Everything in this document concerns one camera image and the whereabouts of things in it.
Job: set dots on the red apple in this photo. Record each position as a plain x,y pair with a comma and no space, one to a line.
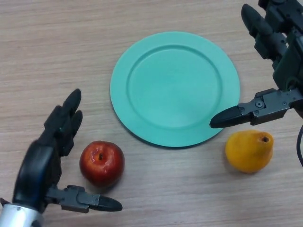
101,165

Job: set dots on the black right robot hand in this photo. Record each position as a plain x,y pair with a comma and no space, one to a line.
286,68

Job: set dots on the green round plate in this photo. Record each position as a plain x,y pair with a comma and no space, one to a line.
175,82

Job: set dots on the yellow pear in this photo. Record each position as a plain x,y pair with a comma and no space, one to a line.
248,153

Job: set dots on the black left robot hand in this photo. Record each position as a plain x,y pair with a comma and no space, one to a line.
35,170

